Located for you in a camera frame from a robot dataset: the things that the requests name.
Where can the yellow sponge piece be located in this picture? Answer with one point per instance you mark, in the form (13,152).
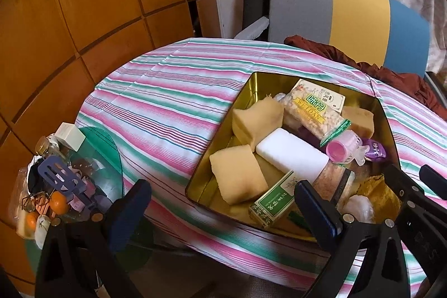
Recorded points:
(238,174)

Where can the green white small carton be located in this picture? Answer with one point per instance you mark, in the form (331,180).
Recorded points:
(271,206)

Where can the purple candy wrapper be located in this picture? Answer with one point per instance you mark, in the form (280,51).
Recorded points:
(376,152)

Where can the white foam block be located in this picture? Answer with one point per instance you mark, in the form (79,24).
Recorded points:
(287,152)

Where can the yellow sponge block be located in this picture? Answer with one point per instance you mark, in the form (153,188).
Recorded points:
(252,125)

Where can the yellow cloth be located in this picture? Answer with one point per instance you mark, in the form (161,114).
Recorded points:
(385,203)

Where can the gold metal tin box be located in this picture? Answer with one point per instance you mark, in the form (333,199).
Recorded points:
(202,188)

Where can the wooden wardrobe panels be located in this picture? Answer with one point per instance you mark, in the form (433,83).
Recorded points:
(53,53)

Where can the striped pink green tablecloth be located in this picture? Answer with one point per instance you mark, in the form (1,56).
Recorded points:
(163,108)

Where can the purple plastic spatula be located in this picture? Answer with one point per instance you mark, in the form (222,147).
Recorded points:
(60,177)

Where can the white cube box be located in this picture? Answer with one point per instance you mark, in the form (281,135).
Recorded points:
(69,135)

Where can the grey yellow blue chair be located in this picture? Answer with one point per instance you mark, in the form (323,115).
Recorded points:
(381,32)

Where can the brown yellow sponge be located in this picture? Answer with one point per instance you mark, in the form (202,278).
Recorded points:
(362,121)

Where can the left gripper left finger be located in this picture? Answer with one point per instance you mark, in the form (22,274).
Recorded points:
(114,228)

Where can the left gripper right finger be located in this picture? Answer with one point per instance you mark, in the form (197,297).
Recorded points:
(328,226)

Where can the orange fruit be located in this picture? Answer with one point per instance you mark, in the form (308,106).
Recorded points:
(58,203)

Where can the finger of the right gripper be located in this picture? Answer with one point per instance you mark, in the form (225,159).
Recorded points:
(434,181)
(409,194)

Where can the dark red cloth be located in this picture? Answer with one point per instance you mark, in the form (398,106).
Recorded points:
(408,83)

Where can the clear plastic bag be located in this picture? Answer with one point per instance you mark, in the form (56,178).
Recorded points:
(361,208)

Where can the cereal bar snack packet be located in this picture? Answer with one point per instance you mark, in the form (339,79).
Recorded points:
(314,114)

